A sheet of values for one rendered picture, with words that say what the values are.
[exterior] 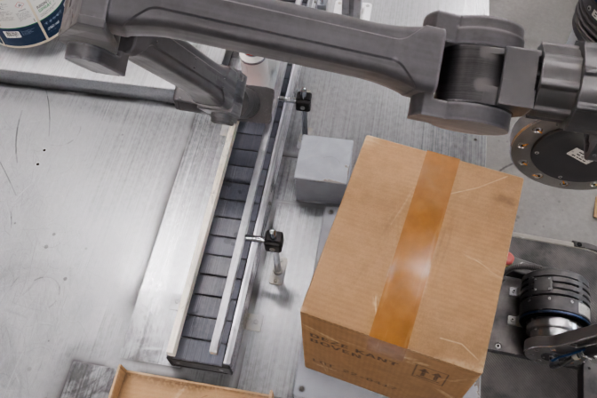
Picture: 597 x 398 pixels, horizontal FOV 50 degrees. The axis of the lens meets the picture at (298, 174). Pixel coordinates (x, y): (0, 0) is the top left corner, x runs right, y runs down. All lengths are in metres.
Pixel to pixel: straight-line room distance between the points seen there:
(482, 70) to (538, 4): 2.32
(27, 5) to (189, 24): 0.94
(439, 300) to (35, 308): 0.74
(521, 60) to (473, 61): 0.04
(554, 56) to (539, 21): 2.24
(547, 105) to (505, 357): 1.25
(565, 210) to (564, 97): 1.73
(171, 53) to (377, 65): 0.28
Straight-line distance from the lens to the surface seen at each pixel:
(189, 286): 1.10
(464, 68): 0.62
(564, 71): 0.62
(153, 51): 0.74
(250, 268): 1.14
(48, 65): 1.51
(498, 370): 1.79
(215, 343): 1.01
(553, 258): 1.95
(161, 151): 1.35
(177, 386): 1.14
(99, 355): 1.19
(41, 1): 1.50
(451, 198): 0.94
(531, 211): 2.29
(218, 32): 0.58
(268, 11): 0.58
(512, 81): 0.61
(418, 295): 0.86
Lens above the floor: 1.92
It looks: 58 degrees down
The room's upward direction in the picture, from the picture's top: 4 degrees counter-clockwise
